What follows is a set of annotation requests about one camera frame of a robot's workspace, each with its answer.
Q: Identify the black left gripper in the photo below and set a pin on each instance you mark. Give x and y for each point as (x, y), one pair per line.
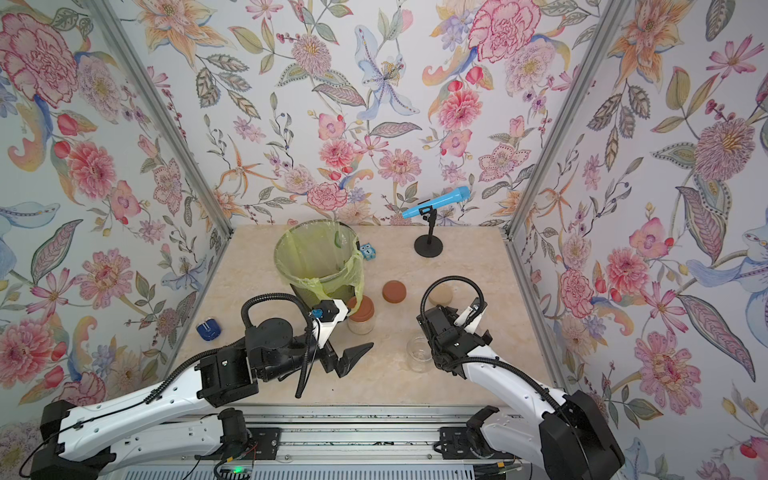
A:
(343, 364)

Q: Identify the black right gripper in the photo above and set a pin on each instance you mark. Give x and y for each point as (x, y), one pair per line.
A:
(449, 311)

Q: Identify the clear plastic rice jar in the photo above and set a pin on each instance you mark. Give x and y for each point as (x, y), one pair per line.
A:
(419, 355)

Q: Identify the beige jar lid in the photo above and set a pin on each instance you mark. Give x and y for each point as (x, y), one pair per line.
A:
(441, 295)

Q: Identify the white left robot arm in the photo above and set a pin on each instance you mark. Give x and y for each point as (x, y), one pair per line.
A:
(191, 412)

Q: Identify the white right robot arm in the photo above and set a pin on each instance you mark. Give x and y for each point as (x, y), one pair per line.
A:
(563, 434)

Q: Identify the small blue figurine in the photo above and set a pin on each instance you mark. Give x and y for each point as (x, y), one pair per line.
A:
(368, 251)

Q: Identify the green plastic bin liner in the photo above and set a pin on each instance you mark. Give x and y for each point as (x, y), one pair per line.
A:
(327, 264)

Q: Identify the small blue box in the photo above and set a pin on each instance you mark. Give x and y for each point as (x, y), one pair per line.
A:
(209, 330)

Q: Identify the blue toy microphone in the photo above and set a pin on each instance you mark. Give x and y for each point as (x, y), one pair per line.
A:
(458, 195)

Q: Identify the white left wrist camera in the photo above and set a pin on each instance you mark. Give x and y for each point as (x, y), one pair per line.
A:
(325, 317)

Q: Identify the aluminium corner post right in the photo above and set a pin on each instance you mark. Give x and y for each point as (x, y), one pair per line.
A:
(606, 28)

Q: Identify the aluminium corner post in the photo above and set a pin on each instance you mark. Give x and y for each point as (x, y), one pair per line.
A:
(116, 37)
(606, 28)

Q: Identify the aluminium corner post left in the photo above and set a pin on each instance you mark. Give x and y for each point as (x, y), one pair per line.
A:
(116, 37)

